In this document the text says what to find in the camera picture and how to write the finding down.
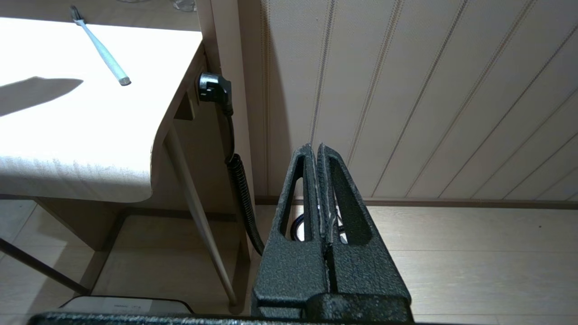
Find black power plug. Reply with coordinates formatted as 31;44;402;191
198;72;234;116

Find beige shelf unit bronze tray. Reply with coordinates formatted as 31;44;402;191
0;0;256;312

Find white toothbrush dark bristles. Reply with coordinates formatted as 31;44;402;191
70;5;132;86

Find dark metal table leg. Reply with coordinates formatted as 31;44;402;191
0;238;89;295

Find beige table leg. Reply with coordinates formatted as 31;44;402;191
163;129;239;312

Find black corrugated cable conduit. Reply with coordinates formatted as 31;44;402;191
224;113;308;256

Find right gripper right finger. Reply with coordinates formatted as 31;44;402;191
318;144;411;316

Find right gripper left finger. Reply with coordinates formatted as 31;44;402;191
251;144;326;312

